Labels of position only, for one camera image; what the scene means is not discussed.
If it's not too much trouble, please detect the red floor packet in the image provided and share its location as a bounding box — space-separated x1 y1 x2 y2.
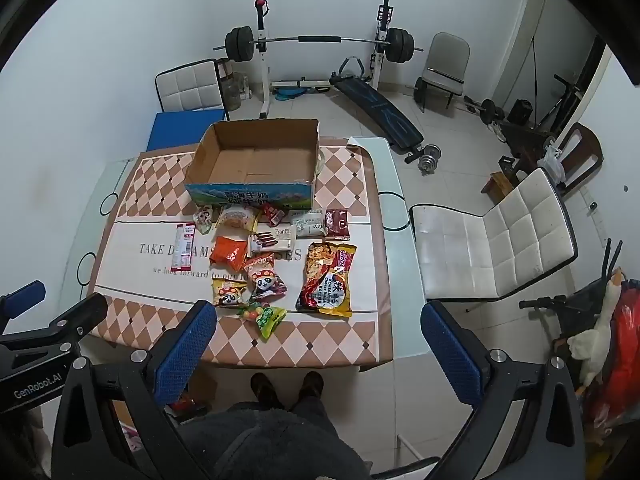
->
167 395 208 418

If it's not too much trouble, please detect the pink and white box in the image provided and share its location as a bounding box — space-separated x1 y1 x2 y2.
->
117 410 151 456

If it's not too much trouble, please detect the person's left shoe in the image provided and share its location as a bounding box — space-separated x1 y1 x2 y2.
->
250 372 286 411

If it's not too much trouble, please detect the red bag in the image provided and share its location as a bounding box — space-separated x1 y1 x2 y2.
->
582 290 640 431

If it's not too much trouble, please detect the white plastic bag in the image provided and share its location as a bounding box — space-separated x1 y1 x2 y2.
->
537 144 568 186

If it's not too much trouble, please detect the red and white strip packet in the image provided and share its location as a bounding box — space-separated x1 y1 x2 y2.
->
171 221 197 271

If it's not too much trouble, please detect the orange and red snack packet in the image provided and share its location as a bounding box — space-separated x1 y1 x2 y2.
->
241 254 276 281

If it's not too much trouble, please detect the white and green snack packet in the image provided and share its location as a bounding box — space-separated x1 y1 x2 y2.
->
290 208 327 238

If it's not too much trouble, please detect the yellow mushroom panda snack packet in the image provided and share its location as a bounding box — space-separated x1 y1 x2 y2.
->
211 279 251 308

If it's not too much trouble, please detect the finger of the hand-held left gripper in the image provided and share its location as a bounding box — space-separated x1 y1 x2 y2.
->
0 292 109 358
0 280 47 322

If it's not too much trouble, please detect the yellow-edged bread packet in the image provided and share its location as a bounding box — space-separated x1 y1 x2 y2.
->
215 206 261 233

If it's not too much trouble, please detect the brown wooden chair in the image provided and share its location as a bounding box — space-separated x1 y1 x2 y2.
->
550 122 605 196

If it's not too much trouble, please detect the small wooden stool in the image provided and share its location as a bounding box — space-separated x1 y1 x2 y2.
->
481 170 516 200

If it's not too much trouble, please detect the red mushroom panda snack packet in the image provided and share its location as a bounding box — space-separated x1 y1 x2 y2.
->
247 266 288 303

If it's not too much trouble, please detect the white cushioned reclined chair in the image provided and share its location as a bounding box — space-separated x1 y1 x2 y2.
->
409 167 580 303

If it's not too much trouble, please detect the person's shoe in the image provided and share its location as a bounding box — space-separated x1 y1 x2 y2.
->
295 371 326 411
250 372 286 411

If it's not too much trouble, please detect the black dumbbell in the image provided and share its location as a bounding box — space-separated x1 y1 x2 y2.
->
464 96 506 126

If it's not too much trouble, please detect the person's dark clothing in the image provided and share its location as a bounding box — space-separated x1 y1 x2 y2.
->
177 400 373 480

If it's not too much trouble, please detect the black speaker box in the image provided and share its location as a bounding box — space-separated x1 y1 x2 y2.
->
507 99 533 126

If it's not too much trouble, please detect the small red snack packet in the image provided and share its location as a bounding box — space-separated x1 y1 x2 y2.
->
261 202 287 227

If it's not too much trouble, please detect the chrome dumbbell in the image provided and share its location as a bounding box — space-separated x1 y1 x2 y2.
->
404 144 443 176

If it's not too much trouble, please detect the dark red snack packet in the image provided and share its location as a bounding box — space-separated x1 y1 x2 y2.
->
322 207 352 240

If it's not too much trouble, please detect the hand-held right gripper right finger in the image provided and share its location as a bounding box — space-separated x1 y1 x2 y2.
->
420 300 588 480

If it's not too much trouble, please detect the white biscuit box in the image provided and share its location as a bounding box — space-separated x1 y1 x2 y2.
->
247 225 297 255

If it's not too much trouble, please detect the black sit-up bench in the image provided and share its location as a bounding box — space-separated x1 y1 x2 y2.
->
330 57 426 153

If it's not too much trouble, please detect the barbell with black plates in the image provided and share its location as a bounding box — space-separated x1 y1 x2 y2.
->
212 25 425 63

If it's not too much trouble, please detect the person's right shoe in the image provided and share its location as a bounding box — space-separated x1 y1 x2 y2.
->
295 371 326 411

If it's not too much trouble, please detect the small cartoon snack packet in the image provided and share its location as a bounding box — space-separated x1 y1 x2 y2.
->
194 204 216 235

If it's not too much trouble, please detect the grey office chair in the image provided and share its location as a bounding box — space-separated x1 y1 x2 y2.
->
414 32 472 113

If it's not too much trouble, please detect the green candy packet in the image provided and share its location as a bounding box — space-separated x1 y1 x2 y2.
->
236 301 287 343

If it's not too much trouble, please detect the white squat rack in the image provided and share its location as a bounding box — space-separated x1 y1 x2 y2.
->
250 0 396 121

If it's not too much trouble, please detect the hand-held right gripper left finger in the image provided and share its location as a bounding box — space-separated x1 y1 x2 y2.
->
50 299 218 480

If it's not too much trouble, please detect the glass jar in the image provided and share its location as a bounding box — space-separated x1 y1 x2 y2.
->
217 60 246 111

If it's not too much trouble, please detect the white goose plush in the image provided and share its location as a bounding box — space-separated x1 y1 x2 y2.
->
566 266 626 396

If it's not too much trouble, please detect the large blue snack bag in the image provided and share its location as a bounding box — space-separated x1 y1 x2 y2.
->
85 137 396 368

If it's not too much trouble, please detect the cardboard box with blue print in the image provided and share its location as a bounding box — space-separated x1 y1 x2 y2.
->
184 118 321 211

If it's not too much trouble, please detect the blue board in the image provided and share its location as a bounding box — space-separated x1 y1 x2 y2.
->
147 110 228 153

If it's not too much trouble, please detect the plain orange snack packet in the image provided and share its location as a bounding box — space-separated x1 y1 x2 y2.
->
209 235 250 270

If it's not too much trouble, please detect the white quilted chair black frame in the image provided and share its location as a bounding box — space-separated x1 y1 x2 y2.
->
154 59 231 121

